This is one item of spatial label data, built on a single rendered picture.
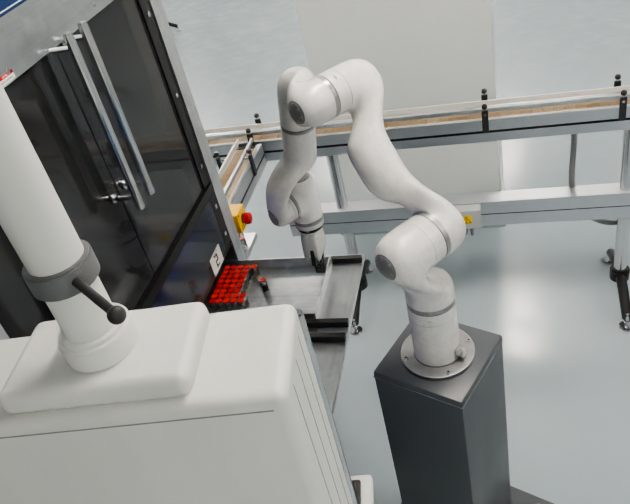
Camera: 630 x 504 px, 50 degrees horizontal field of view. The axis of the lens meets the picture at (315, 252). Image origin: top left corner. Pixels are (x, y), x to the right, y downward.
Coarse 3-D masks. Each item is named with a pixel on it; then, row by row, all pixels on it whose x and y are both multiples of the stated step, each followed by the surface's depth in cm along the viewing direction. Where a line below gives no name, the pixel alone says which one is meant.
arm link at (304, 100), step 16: (288, 80) 157; (304, 80) 153; (320, 80) 145; (288, 96) 147; (304, 96) 143; (320, 96) 144; (336, 96) 146; (288, 112) 164; (304, 112) 144; (320, 112) 144; (336, 112) 148; (288, 128) 168; (304, 128) 168
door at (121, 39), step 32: (128, 0) 161; (96, 32) 148; (128, 32) 161; (64, 64) 136; (128, 64) 160; (128, 96) 159; (160, 96) 174; (96, 128) 146; (160, 128) 174; (128, 160) 158; (160, 160) 173; (192, 160) 191; (128, 192) 157; (160, 192) 172; (192, 192) 190; (160, 224) 171; (160, 256) 171
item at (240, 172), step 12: (216, 156) 264; (228, 156) 265; (240, 156) 272; (252, 156) 263; (264, 156) 279; (228, 168) 266; (240, 168) 264; (252, 168) 264; (228, 180) 250; (240, 180) 255; (252, 180) 264; (228, 192) 251; (240, 192) 252; (252, 192) 264
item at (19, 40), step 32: (32, 0) 126; (64, 0) 136; (96, 0) 147; (0, 32) 118; (32, 32) 126; (64, 32) 135; (0, 64) 117; (32, 64) 125; (192, 224) 187; (224, 256) 207; (160, 288) 168
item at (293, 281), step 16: (272, 272) 214; (288, 272) 212; (304, 272) 211; (256, 288) 209; (272, 288) 208; (288, 288) 206; (304, 288) 205; (320, 288) 203; (256, 304) 203; (272, 304) 202; (288, 304) 200; (304, 304) 199; (320, 304) 195
